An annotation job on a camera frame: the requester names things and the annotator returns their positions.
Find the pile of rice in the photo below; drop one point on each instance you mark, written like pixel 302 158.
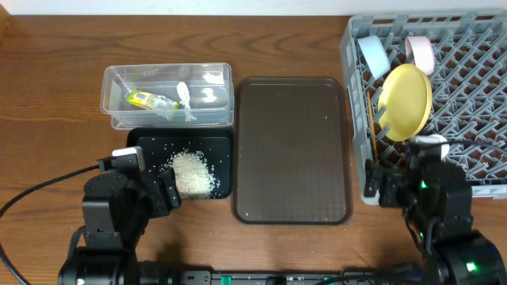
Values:
pixel 195 178

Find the yellow plate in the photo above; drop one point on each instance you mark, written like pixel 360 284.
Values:
pixel 407 97

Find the light blue bowl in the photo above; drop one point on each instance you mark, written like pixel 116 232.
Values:
pixel 375 56

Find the clear plastic waste bin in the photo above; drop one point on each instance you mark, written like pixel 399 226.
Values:
pixel 210 86

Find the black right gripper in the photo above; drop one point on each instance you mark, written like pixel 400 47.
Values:
pixel 390 187

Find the dark brown serving tray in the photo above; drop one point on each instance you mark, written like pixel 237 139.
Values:
pixel 292 164

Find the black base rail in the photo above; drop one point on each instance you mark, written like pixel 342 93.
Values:
pixel 277 278

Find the wooden chopstick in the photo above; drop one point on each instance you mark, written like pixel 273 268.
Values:
pixel 372 128

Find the white wrapper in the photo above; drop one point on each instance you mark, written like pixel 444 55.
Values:
pixel 184 94

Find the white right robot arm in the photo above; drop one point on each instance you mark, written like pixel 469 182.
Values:
pixel 436 200

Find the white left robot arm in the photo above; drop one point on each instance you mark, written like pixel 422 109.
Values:
pixel 117 207

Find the black waste tray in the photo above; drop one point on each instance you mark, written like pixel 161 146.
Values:
pixel 216 143

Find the yellow green drink bottle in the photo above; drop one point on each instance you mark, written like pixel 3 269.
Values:
pixel 153 102

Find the pale green cup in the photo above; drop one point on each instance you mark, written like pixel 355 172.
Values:
pixel 432 145

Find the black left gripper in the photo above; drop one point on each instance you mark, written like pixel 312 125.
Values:
pixel 159 194

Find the pink rice bowl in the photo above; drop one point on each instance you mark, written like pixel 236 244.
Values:
pixel 419 51

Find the grey plastic dishwasher rack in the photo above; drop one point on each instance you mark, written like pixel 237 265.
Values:
pixel 468 84

